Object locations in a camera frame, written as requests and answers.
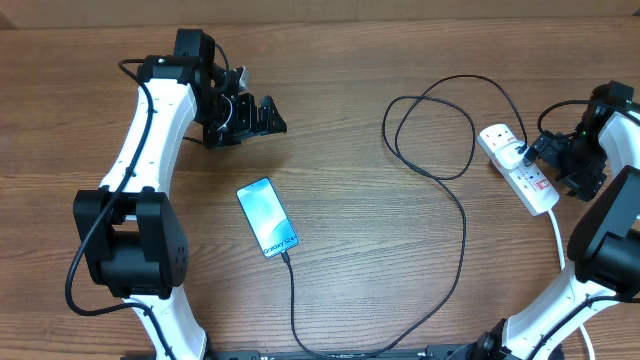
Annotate blue Samsung Galaxy smartphone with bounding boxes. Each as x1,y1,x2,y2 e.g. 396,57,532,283
236,178,299,258

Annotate black USB charging cable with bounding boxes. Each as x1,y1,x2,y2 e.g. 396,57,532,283
279,74,531,360

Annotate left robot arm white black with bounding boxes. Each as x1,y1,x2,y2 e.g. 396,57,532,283
65,29,287,359

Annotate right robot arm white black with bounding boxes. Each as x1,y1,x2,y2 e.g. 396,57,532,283
451,81,639,359

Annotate white charger adapter plug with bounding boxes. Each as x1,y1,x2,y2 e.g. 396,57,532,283
492,141,526,173

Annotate white power extension strip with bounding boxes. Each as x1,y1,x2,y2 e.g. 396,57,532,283
477,124,560,216

